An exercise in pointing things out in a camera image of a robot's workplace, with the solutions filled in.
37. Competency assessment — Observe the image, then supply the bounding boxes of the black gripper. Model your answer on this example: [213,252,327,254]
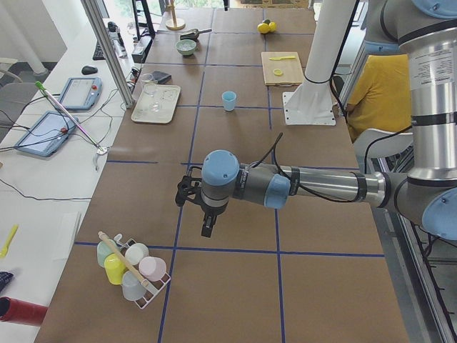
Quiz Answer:
[175,165,221,238]

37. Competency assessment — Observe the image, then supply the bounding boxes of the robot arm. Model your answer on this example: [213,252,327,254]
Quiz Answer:
[175,1,456,240]
[363,1,400,56]

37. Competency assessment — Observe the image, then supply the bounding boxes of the pale pink cup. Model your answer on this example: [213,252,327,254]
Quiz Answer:
[139,256,166,282]

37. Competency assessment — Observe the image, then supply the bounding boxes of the pale mint cup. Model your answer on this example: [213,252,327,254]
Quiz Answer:
[125,243,149,266]

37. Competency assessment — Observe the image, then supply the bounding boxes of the grey cup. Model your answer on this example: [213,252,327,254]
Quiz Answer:
[121,271,146,302]

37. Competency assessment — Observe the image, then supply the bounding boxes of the yellow cup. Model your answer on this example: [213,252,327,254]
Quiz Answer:
[104,253,127,285]

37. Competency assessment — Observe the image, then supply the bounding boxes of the sage green cup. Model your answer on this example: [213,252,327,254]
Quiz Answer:
[96,241,113,268]

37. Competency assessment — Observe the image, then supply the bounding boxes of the light blue cup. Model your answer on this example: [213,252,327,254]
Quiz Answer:
[221,91,237,111]

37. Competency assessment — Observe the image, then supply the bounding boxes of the cream bear tray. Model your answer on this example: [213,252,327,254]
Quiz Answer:
[131,83,181,124]

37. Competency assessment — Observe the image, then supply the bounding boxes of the clear wine glass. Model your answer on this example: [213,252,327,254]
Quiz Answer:
[141,73,160,111]

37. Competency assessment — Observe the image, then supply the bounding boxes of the grey folded cloth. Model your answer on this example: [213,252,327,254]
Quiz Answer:
[151,71,171,84]

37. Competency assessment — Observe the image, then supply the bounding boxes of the bamboo cutting board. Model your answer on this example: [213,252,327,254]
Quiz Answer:
[261,51,304,86]

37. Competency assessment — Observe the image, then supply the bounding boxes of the yellow plastic knife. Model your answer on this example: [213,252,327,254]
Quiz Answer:
[268,55,296,61]

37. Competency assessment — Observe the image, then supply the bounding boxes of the green bowl of ice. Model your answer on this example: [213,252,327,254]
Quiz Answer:
[175,39,197,56]

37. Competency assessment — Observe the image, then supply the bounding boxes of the blue teach pendant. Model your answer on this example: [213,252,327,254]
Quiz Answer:
[14,111,76,157]
[59,77,102,111]

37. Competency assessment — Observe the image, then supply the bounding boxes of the metal ice scoop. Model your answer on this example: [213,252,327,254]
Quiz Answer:
[179,29,212,41]

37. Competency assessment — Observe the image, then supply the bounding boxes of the black computer mouse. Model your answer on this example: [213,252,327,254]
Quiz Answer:
[81,65,98,75]

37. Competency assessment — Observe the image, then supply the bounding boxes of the black keyboard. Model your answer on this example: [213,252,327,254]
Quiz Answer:
[92,42,105,61]

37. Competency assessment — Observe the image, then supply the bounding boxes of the whole lemons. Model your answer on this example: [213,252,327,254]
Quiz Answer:
[257,19,277,34]

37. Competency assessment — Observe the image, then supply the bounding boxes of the person in yellow shirt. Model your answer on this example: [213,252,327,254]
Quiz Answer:
[346,54,411,141]

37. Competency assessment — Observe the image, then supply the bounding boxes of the clear water bottle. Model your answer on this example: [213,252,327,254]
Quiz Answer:
[107,21,127,59]

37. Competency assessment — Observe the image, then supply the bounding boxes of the wooden mug tree stand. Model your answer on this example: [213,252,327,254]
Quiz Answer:
[165,0,186,31]

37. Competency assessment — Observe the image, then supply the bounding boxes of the red cylinder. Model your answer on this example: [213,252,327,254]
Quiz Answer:
[1,297,48,327]

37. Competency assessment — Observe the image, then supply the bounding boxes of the white wire cup rack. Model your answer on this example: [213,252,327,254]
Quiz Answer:
[114,234,171,309]

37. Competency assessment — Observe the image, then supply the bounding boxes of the wooden rack handle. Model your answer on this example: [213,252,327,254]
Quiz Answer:
[98,231,149,288]

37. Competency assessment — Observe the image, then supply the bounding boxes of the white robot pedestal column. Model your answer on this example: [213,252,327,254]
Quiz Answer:
[283,0,359,126]

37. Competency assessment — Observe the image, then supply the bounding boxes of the aluminium frame post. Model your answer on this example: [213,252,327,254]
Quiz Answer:
[81,0,134,109]

